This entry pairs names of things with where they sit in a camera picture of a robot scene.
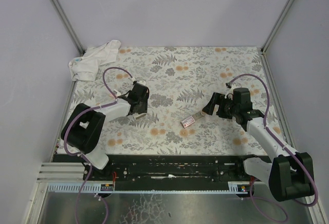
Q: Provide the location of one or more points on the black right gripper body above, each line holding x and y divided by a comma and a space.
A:
219, 105

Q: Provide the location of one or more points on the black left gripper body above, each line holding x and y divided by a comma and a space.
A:
140, 105

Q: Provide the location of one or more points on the red white staples box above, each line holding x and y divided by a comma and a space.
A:
191, 119

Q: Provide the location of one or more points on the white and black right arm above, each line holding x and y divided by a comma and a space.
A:
289, 174

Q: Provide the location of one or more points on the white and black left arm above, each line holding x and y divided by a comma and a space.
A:
83, 128

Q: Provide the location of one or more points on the floral patterned table mat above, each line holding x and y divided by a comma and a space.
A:
181, 81

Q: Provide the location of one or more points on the crumpled white cloth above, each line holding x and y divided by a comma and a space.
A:
86, 67

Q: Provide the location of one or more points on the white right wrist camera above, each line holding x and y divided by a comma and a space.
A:
229, 91

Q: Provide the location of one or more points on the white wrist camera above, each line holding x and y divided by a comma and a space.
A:
229, 91
139, 82

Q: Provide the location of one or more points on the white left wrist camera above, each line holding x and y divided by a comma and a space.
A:
139, 82

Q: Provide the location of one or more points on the right aluminium frame post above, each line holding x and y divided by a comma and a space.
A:
277, 26

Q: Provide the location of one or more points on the aluminium frame post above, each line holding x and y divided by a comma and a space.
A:
68, 26
277, 26

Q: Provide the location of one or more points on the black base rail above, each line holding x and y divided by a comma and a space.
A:
166, 174

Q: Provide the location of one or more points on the left aluminium frame post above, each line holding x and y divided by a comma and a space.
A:
68, 26

